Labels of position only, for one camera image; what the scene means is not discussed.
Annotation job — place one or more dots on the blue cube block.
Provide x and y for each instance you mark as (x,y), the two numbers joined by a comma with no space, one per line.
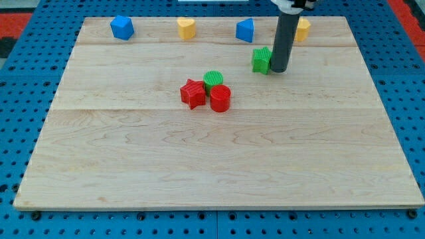
(122,27)

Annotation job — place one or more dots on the yellow heart block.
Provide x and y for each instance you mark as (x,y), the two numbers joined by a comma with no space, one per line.
(186,28)

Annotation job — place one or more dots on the red cylinder block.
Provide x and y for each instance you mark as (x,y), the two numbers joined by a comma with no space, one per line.
(220,98)

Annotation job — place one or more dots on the red star block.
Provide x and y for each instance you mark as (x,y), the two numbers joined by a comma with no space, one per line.
(193,93)

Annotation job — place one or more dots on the green star block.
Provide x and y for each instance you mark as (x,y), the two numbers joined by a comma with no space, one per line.
(261,60)

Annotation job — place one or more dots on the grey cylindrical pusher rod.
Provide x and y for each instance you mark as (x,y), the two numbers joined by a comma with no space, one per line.
(283,41)

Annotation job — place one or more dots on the wooden board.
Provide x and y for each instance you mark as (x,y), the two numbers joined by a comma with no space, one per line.
(118,137)

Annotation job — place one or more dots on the yellow pentagon block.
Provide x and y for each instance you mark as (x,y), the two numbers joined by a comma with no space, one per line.
(302,30)

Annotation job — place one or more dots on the green cylinder block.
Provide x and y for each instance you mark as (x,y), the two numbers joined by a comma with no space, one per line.
(210,79)

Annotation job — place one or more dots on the blue triangle block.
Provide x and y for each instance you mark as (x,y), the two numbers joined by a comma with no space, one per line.
(245,30)

